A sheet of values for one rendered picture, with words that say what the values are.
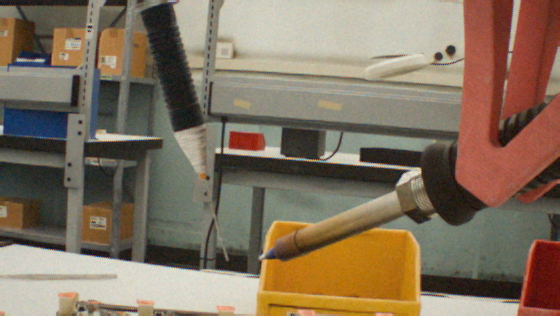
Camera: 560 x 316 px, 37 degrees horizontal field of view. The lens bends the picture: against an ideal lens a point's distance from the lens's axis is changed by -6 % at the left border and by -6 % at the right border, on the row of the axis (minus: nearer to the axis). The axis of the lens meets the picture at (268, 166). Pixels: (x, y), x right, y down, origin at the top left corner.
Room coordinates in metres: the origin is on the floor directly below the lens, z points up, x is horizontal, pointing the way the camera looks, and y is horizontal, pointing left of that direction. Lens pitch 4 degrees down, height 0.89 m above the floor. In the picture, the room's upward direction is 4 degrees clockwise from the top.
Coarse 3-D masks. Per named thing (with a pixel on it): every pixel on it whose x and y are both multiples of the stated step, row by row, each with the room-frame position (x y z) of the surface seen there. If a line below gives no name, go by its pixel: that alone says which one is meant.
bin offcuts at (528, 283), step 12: (540, 240) 0.61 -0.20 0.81; (528, 252) 0.55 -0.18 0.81; (540, 252) 0.61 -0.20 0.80; (552, 252) 0.61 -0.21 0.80; (528, 264) 0.54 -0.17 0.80; (540, 264) 0.61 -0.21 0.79; (552, 264) 0.61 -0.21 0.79; (528, 276) 0.53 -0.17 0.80; (540, 276) 0.61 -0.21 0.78; (552, 276) 0.61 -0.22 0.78; (528, 288) 0.56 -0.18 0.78; (540, 288) 0.61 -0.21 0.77; (552, 288) 0.61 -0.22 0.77; (528, 300) 0.58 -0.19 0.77; (540, 300) 0.61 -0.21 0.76; (552, 300) 0.61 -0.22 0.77; (528, 312) 0.50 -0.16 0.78; (540, 312) 0.50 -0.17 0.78; (552, 312) 0.50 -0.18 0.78
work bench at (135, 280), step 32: (0, 256) 0.70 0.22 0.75; (32, 256) 0.72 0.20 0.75; (64, 256) 0.73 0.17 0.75; (0, 288) 0.58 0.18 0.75; (32, 288) 0.60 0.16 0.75; (64, 288) 0.61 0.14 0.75; (96, 288) 0.62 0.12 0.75; (128, 288) 0.63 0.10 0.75; (160, 288) 0.64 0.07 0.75; (192, 288) 0.65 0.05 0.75; (224, 288) 0.66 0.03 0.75; (256, 288) 0.67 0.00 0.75
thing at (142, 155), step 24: (96, 0) 2.76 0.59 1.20; (96, 24) 2.77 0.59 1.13; (48, 72) 2.80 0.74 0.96; (72, 72) 2.77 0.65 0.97; (0, 144) 2.83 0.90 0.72; (24, 144) 2.80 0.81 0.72; (48, 144) 2.78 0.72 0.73; (96, 144) 2.81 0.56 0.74; (120, 144) 3.01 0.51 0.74; (144, 144) 3.23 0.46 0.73; (144, 168) 3.37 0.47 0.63; (72, 192) 2.79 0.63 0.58; (144, 192) 3.38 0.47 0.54; (72, 216) 2.79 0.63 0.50; (144, 216) 3.39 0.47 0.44; (72, 240) 2.79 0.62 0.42; (144, 240) 3.40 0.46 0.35
